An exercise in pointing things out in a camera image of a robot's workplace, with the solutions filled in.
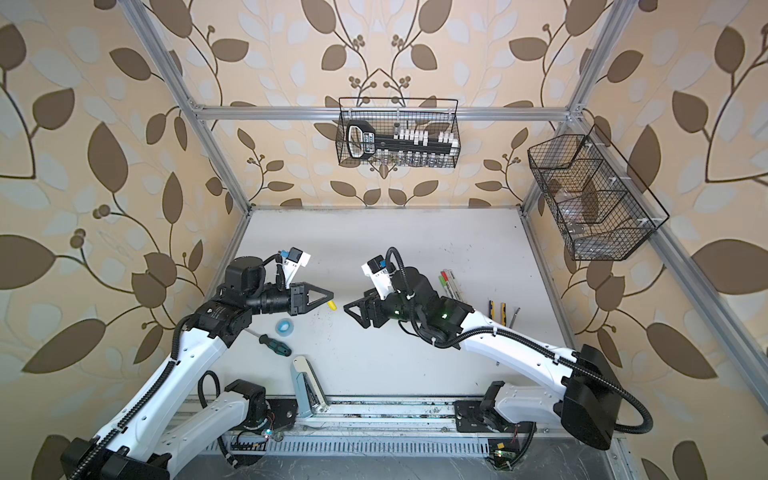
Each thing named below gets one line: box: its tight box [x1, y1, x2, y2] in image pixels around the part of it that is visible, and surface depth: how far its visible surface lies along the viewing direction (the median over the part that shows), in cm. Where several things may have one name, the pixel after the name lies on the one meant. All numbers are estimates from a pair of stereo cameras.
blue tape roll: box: [275, 318, 295, 337], surface depth 91 cm
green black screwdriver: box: [258, 334, 292, 357], surface depth 86 cm
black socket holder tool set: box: [347, 120, 459, 161], surface depth 85 cm
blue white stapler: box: [291, 355, 329, 418], surface depth 78 cm
